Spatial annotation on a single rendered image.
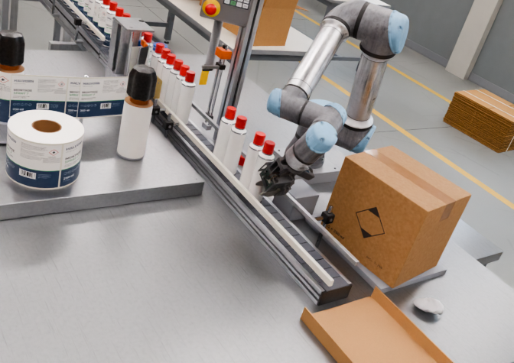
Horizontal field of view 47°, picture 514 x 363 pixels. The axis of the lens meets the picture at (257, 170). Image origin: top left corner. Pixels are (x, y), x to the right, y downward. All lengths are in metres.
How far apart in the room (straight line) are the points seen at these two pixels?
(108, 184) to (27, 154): 0.25
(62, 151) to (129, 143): 0.28
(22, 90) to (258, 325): 1.03
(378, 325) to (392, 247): 0.23
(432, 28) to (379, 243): 6.58
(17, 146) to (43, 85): 0.34
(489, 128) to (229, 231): 4.23
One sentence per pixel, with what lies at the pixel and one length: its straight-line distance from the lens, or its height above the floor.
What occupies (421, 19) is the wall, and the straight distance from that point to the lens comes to 8.29.
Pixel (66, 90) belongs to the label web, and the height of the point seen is 1.02.
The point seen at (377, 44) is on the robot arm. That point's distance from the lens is 1.84.
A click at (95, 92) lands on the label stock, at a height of 1.01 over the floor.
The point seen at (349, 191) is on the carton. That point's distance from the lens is 1.74.
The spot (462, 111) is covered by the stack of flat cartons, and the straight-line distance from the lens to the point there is 5.86.
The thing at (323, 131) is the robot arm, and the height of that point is 1.24.
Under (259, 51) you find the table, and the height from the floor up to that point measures 0.77.
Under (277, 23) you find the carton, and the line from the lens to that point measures 3.72.
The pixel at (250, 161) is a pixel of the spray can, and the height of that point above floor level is 1.00.
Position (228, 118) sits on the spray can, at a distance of 1.91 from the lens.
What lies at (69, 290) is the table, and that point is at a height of 0.83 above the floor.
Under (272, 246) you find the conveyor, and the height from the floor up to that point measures 0.86.
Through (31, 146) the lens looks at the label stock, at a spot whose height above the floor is 1.01.
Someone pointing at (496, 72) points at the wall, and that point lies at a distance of 7.58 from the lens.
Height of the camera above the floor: 1.83
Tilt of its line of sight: 28 degrees down
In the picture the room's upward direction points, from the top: 16 degrees clockwise
